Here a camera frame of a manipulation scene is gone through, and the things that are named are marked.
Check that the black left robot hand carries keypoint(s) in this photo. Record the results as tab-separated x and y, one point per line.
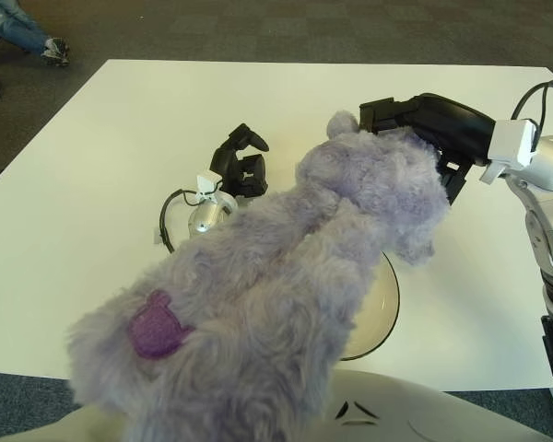
226	166

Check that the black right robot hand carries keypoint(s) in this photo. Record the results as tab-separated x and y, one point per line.
451	129

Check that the purple plush bunny doll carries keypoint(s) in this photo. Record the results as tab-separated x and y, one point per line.
258	276

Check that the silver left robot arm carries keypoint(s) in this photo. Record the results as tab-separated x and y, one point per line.
205	218

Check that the white plate with black rim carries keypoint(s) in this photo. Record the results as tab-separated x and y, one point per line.
382	304

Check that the grey sneaker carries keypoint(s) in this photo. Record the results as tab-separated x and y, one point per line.
55	50

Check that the person's leg in jeans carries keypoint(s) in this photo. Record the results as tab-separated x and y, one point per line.
14	20

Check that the grey robot torso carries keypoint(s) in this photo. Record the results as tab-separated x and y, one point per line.
419	414

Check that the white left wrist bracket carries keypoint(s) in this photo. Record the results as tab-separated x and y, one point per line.
207	182

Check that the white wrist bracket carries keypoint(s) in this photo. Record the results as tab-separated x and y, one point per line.
511	140
207	182

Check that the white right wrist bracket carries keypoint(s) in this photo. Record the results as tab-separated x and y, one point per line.
511	140

